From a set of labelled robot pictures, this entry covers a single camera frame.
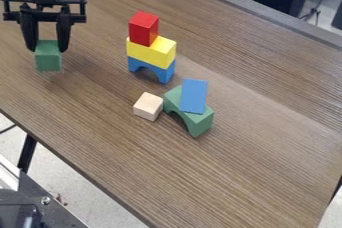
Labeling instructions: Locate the green arch block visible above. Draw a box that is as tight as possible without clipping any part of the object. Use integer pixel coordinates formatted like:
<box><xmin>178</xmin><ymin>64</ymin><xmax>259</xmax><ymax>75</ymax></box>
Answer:
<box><xmin>161</xmin><ymin>84</ymin><xmax>216</xmax><ymax>139</ymax></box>

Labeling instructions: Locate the red block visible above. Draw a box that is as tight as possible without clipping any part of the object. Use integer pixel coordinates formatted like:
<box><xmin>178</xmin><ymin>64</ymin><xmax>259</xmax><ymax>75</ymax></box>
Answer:
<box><xmin>126</xmin><ymin>10</ymin><xmax>161</xmax><ymax>48</ymax></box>

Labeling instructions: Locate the blue arch block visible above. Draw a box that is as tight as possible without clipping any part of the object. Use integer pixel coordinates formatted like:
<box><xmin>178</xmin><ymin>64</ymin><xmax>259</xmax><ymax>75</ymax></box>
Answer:
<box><xmin>126</xmin><ymin>55</ymin><xmax>178</xmax><ymax>85</ymax></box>

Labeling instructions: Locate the black metal base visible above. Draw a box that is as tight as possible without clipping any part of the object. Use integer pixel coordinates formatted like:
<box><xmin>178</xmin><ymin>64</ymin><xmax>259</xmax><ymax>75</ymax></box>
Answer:
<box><xmin>0</xmin><ymin>170</ymin><xmax>91</xmax><ymax>228</ymax></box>

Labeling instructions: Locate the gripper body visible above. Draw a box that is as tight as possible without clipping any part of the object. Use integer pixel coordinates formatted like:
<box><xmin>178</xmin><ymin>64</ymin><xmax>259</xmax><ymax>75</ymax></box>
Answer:
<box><xmin>0</xmin><ymin>0</ymin><xmax>89</xmax><ymax>24</ymax></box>

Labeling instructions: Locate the blue flat block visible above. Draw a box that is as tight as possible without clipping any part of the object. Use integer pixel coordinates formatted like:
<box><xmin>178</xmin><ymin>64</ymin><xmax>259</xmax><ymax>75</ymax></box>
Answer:
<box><xmin>177</xmin><ymin>78</ymin><xmax>210</xmax><ymax>115</ymax></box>

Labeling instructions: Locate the green cube block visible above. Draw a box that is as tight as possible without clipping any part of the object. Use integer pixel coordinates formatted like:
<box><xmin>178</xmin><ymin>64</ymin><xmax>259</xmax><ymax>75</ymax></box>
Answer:
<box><xmin>33</xmin><ymin>39</ymin><xmax>63</xmax><ymax>73</ymax></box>

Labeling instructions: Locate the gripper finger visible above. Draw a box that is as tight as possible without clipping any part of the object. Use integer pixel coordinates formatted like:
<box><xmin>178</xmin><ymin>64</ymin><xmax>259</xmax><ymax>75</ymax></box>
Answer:
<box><xmin>54</xmin><ymin>5</ymin><xmax>74</xmax><ymax>54</ymax></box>
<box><xmin>17</xmin><ymin>3</ymin><xmax>41</xmax><ymax>52</ymax></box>

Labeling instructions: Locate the natural wood cube block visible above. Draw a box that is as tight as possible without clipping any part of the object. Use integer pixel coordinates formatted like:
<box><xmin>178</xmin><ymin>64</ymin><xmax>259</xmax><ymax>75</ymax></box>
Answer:
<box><xmin>132</xmin><ymin>91</ymin><xmax>165</xmax><ymax>122</ymax></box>

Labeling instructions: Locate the yellow block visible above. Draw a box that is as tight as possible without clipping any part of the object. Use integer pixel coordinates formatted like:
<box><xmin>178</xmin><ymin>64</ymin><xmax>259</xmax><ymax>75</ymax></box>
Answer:
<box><xmin>125</xmin><ymin>35</ymin><xmax>178</xmax><ymax>70</ymax></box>

